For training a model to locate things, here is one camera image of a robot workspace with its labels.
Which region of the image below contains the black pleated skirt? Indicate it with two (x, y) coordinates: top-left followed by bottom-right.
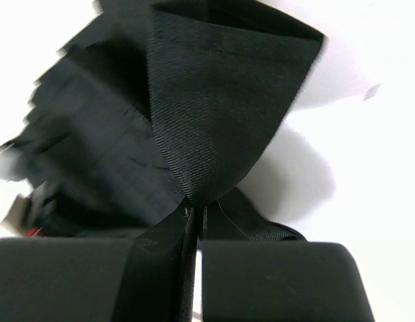
(0, 0), (325, 242)

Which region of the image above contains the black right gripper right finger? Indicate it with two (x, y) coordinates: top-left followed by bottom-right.
(196, 204), (375, 322)

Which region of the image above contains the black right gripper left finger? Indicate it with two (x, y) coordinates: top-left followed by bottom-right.
(0, 206), (196, 322)

